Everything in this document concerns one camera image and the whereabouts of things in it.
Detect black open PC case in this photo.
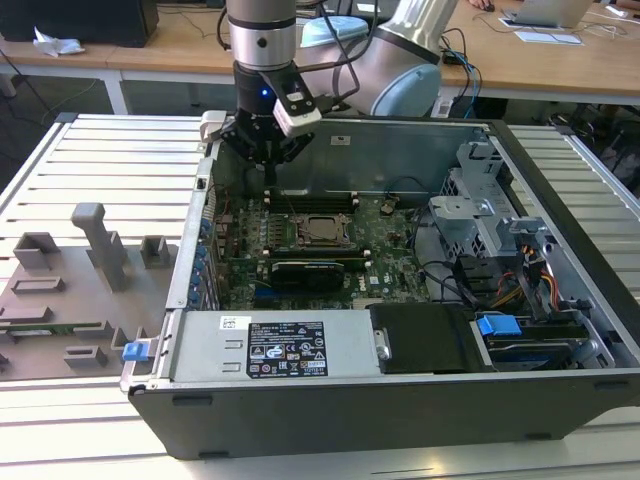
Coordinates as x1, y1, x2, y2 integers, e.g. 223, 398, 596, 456
118, 109, 640, 461

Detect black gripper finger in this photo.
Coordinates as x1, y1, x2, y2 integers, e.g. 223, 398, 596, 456
272, 132, 316, 188
221, 116, 275, 188

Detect black graphics card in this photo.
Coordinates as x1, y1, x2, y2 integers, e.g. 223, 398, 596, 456
269, 258, 346, 292

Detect metal socket cover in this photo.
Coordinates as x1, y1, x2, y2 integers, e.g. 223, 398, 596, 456
298, 213, 353, 247

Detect green motherboard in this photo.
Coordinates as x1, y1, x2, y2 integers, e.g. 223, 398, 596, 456
212, 192, 436, 311

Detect blue plastic case latch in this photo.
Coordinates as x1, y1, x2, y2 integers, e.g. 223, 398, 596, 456
122, 341, 151, 363

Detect black computer box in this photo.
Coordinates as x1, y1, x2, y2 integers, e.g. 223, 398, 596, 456
0, 0, 160, 49

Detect coloured power wire bundle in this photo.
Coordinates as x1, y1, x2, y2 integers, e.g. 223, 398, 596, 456
492, 239, 564, 311

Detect CPU socket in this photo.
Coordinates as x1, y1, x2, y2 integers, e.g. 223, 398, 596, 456
292, 212, 359, 251

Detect silver laptop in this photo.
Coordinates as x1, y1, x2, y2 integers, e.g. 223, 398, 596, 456
512, 0, 594, 29

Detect silver power supply unit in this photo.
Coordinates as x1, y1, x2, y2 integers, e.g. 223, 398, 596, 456
169, 308, 384, 382

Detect blue cable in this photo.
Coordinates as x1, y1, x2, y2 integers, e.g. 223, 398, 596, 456
460, 49, 484, 104

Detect silver CPU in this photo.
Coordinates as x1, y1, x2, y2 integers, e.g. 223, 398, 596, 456
307, 219, 342, 238

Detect green RAM stick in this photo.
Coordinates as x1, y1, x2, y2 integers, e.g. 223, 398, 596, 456
0, 322, 104, 337

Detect white paper sheets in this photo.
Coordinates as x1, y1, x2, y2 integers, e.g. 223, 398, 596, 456
514, 29, 585, 46

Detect crumpled white paper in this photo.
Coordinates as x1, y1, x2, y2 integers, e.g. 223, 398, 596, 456
32, 25, 86, 57

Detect hard disk in blue carrier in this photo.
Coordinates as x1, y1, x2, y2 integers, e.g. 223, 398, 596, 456
469, 312, 590, 372

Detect silver metal drive cage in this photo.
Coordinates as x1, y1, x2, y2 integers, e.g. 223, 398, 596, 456
427, 141, 554, 262

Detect metal wire locking lever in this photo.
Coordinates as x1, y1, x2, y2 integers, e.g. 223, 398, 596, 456
275, 186, 302, 224
298, 239, 354, 250

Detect black RAM slot row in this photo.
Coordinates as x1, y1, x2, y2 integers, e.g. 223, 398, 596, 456
268, 188, 360, 212
262, 246, 372, 262

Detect black data wire bundle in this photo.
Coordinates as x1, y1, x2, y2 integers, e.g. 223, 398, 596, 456
414, 253, 497, 307

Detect silver case handle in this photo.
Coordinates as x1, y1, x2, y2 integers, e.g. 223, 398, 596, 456
198, 109, 231, 147

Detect black camera mounting bracket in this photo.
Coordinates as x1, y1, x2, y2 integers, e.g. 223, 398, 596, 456
257, 69, 307, 109

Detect grey parts rack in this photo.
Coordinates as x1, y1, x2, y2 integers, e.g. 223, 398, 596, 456
0, 202, 181, 382

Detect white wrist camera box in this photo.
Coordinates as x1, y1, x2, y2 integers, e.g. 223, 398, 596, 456
272, 93, 323, 138

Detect wooden desk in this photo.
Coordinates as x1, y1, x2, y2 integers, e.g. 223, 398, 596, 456
0, 0, 640, 107

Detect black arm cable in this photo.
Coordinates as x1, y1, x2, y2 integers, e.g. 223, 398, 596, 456
299, 0, 362, 114

